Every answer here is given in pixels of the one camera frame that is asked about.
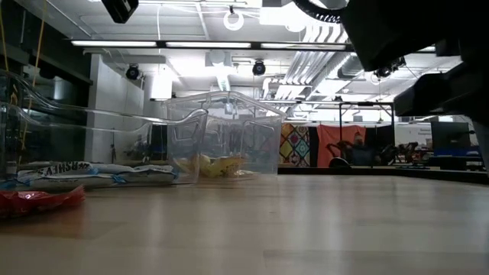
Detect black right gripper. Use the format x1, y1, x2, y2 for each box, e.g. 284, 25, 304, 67
393, 62, 489, 171

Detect clear plastic bin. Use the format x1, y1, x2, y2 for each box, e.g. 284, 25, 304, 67
162, 90, 288, 180
0, 70, 210, 189

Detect yellow Butterfinger candy pack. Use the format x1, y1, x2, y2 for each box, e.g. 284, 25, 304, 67
173, 154, 211, 177
198, 154, 248, 180

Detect white blue Hershey's bar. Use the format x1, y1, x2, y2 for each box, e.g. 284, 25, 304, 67
17, 160, 95, 180
89, 163, 179, 185
0, 173, 118, 192

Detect red Skittles candy pack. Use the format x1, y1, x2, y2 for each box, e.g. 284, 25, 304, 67
0, 185, 86, 219

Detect black monitor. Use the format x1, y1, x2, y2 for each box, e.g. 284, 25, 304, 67
430, 121, 473, 150

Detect black round spotlight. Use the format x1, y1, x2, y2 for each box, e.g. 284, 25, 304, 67
251, 60, 267, 77
125, 63, 141, 81
375, 56, 406, 79

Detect person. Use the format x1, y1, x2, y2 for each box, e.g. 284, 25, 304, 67
345, 131, 377, 167

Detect orange hanging cloth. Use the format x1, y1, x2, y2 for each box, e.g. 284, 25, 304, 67
316, 124, 368, 168

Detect silver ceiling pipes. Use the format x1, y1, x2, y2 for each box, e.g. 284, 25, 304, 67
284, 22, 352, 87

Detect colourful patchwork quilt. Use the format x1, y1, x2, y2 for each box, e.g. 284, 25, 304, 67
279, 122, 312, 168

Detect ceiling strip light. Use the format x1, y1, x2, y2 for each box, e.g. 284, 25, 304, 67
70, 39, 158, 48
260, 42, 347, 51
164, 40, 252, 50

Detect white hanging light panel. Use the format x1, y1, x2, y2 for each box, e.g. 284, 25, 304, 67
150, 74, 173, 102

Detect black aluminium table frame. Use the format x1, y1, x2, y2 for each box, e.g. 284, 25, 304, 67
277, 165, 489, 186

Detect black stand frame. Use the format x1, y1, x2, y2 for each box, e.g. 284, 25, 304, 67
338, 101, 397, 169

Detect black corrugated cable conduit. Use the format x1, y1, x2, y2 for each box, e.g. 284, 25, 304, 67
292, 0, 347, 24

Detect white ring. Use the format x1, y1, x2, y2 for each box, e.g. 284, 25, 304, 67
222, 8, 245, 32

